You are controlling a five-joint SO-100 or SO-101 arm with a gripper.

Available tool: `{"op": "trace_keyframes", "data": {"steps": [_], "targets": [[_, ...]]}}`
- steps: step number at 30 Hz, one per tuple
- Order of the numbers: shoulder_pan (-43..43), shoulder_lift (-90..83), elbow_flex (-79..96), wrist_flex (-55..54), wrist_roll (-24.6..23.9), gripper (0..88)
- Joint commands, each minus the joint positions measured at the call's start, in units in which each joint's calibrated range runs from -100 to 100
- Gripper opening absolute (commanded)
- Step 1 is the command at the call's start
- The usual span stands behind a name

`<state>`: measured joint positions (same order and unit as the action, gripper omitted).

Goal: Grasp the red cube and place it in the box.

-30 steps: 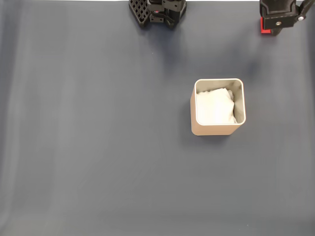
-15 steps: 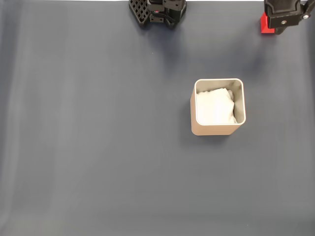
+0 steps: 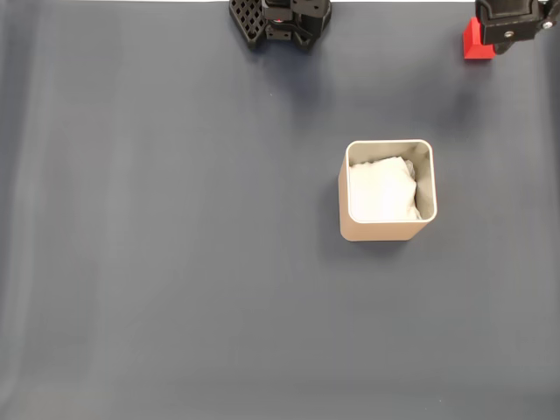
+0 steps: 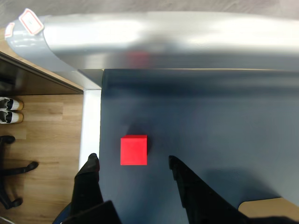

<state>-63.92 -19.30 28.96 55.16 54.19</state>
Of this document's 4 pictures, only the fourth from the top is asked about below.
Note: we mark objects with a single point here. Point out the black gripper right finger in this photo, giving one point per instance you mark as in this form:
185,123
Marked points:
201,200

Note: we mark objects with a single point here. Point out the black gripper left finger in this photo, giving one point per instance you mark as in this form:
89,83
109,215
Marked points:
86,186

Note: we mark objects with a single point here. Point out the red cube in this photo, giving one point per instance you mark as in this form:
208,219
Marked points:
133,151

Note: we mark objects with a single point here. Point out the beige metal box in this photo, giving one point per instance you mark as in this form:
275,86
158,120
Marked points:
268,207

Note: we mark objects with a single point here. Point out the black office chair base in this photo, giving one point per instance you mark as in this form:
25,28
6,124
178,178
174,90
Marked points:
7,170

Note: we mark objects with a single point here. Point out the dark blue-grey mat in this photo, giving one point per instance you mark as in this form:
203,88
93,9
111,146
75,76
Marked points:
210,116

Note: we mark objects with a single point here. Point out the white and black shoe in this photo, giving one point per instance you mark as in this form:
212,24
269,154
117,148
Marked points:
11,116
11,103

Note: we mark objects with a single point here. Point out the dark wooden furniture panel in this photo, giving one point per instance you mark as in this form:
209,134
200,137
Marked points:
35,81

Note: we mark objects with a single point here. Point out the white sticker with red border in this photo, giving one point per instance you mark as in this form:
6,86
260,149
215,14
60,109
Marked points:
30,21
9,29

